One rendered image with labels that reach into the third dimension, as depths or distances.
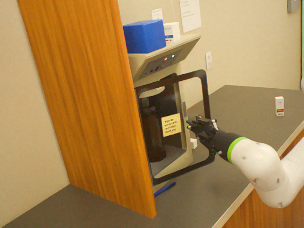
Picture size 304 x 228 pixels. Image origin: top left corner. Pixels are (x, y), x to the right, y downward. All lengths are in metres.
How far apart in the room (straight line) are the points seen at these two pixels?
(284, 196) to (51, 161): 0.96
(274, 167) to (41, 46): 0.90
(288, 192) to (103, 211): 0.68
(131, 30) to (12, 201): 0.84
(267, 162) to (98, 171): 0.67
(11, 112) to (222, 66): 1.64
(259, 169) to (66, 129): 0.79
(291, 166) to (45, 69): 0.93
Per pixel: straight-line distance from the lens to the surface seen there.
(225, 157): 1.04
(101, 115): 1.17
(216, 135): 1.09
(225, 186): 1.36
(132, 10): 1.17
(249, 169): 0.95
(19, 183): 1.48
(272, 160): 0.95
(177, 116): 1.25
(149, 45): 1.06
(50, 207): 1.46
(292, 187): 1.06
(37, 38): 1.33
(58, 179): 1.58
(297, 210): 2.18
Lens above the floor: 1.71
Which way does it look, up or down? 21 degrees down
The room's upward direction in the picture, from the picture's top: 10 degrees counter-clockwise
